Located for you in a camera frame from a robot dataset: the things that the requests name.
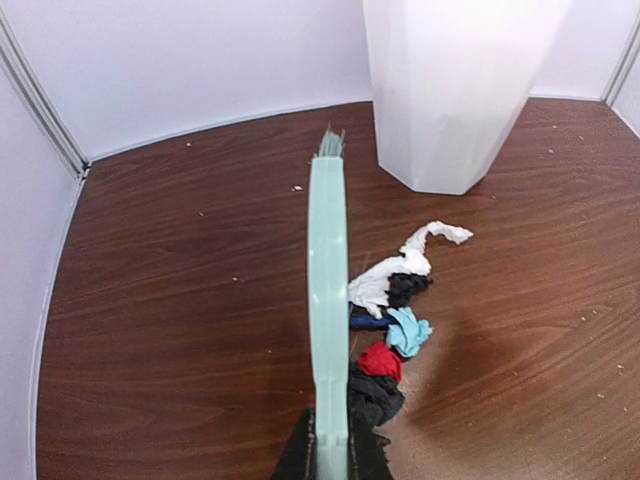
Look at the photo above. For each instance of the light blue paper scrap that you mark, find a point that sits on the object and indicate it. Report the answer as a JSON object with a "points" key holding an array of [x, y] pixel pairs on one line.
{"points": [[407, 334]]}

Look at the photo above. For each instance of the black crumpled paper scrap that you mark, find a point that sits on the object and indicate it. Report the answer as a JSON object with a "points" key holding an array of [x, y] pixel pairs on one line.
{"points": [[403, 286]]}

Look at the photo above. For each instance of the long black paper scrap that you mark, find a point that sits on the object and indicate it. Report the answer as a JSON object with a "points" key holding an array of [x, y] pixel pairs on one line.
{"points": [[373, 398]]}

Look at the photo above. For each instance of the mint green hand brush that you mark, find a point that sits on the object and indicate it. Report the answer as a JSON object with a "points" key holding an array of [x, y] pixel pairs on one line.
{"points": [[327, 278]]}

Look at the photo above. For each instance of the aluminium frame rail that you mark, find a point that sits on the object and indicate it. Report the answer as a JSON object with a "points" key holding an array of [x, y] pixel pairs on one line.
{"points": [[621, 94], [28, 88]]}

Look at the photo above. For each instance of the aluminium right frame rail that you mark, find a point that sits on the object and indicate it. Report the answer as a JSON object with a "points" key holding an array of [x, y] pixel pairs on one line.
{"points": [[621, 94]]}

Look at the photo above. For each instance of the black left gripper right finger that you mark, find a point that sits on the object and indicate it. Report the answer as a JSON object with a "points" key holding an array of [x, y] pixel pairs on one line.
{"points": [[366, 456]]}

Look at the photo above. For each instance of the small red paper scrap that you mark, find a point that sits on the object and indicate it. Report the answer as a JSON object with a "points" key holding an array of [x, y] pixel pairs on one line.
{"points": [[378, 360]]}

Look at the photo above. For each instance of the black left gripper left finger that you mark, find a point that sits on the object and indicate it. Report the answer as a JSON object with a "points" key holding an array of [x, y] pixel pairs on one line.
{"points": [[298, 460]]}

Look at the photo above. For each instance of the aluminium left frame rail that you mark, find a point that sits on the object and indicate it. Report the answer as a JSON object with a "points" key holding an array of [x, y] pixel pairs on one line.
{"points": [[28, 88]]}

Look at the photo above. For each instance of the translucent white waste bin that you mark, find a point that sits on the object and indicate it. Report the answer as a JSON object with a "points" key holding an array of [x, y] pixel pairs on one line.
{"points": [[449, 80]]}

